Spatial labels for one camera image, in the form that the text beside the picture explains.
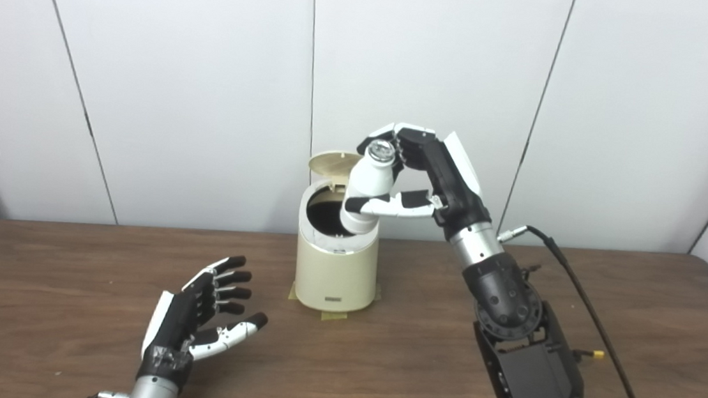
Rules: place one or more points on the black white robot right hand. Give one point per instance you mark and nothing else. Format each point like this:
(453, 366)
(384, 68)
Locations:
(455, 182)

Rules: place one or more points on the cream-colored round bin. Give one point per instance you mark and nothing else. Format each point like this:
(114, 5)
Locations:
(334, 274)

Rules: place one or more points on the black white robot left hand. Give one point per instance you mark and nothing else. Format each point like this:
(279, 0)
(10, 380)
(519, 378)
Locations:
(180, 321)

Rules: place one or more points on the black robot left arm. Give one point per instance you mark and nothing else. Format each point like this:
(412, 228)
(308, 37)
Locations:
(151, 396)

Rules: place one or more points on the small white plastic bottle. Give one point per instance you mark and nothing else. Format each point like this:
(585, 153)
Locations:
(372, 178)

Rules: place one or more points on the cream round bin lid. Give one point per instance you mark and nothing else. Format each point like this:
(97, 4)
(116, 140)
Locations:
(331, 162)

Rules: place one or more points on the yellow masking tape piece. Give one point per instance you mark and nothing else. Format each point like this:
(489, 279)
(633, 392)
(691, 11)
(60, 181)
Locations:
(292, 293)
(333, 316)

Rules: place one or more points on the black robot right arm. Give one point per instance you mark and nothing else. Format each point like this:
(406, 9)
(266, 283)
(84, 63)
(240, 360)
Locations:
(538, 369)

